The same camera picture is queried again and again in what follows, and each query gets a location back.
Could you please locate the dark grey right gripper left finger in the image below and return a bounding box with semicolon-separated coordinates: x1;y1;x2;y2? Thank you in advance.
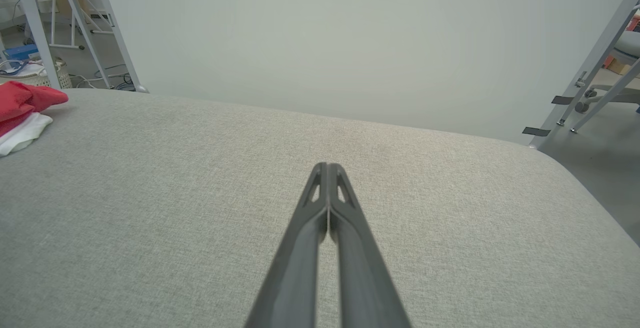
245;163;329;328

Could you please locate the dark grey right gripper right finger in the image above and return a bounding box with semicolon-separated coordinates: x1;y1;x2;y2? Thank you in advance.
328;163;412;328

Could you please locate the red and white jersey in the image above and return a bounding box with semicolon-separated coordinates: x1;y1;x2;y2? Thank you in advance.
0;80;70;157

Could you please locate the white backdrop panel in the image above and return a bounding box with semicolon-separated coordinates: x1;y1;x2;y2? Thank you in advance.
98;0;640;145

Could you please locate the white woven laundry basket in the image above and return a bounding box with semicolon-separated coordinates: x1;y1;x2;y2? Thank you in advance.
0;58;74;89

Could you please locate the thin grey metal brace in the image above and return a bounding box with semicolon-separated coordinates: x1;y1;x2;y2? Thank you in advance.
570;58;640;134

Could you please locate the white metal rack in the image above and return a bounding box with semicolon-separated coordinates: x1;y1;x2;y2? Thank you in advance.
49;0;117;51

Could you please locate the grey office chair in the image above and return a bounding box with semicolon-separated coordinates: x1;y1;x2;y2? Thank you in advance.
575;29;640;114

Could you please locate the blue box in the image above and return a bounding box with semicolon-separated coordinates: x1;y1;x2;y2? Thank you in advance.
2;44;40;62

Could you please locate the floor cable bundle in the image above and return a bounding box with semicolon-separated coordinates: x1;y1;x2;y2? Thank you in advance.
70;64;137;92

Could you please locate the grey metal panel post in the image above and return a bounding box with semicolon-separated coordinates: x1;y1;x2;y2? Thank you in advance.
528;0;640;149
96;0;150;94

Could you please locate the grey metal frame leg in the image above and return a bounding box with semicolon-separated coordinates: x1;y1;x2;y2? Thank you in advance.
9;0;62;90

